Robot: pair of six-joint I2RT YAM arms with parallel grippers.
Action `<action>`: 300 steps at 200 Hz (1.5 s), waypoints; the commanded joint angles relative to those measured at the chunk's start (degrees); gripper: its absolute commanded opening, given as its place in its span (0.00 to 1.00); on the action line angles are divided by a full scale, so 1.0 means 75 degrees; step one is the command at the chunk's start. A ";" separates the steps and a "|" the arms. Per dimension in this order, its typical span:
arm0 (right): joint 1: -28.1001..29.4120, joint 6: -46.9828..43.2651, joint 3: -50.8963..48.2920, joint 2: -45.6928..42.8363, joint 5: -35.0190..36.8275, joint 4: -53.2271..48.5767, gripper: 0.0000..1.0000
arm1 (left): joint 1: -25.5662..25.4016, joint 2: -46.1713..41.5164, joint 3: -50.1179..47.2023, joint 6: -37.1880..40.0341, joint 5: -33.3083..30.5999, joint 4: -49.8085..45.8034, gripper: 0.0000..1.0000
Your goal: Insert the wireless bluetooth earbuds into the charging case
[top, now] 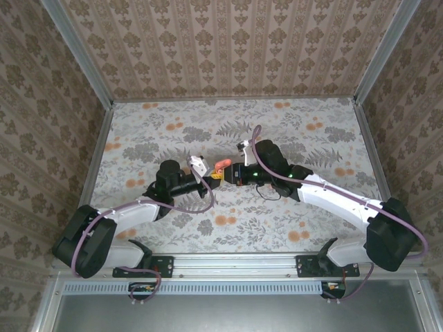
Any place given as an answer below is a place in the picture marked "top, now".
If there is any small orange object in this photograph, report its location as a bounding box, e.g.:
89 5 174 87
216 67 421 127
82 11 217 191
213 158 232 174

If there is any floral patterned table cover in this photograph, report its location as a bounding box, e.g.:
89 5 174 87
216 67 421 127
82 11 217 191
79 98 399 253

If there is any small black electronics board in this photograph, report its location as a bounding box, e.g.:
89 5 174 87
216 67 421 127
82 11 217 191
128 282 156 300
320 280 347 299

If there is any grey metal sheet panel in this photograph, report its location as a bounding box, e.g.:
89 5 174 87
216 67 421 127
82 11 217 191
51 279 426 332

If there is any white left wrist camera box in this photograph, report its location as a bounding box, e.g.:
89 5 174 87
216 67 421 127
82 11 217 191
186 155 211 178

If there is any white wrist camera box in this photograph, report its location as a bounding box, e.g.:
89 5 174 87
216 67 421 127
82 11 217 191
236 140 257 167
186 155 211 178

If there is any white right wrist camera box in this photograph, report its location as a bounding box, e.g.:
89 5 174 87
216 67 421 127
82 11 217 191
236 140 257 167

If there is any thin black right gripper wire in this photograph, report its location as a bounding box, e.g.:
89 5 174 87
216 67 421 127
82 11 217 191
255 185 282 201

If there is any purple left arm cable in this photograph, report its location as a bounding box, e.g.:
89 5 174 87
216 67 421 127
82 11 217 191
71 157 217 307

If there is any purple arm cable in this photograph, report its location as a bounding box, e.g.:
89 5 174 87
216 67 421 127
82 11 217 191
71 157 217 307
251 124 430 305

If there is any aluminium table side rail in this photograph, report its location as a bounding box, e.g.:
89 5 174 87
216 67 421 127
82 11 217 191
67 103 115 253
352 100 409 252

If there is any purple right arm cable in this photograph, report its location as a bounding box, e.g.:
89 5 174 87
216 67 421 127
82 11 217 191
251 124 430 305

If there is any long aluminium base rail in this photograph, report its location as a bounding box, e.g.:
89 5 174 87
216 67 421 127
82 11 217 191
51 252 428 279

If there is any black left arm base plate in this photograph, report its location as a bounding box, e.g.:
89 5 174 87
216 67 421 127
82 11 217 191
112 255 174 279

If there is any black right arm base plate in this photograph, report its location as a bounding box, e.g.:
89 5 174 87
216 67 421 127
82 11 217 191
296 255 361 279

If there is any slotted grey cable duct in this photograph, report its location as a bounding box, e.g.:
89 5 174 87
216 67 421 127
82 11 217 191
64 280 321 295

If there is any aluminium corner post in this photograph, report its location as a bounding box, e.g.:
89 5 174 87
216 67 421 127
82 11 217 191
353 0 422 104
41 0 114 109

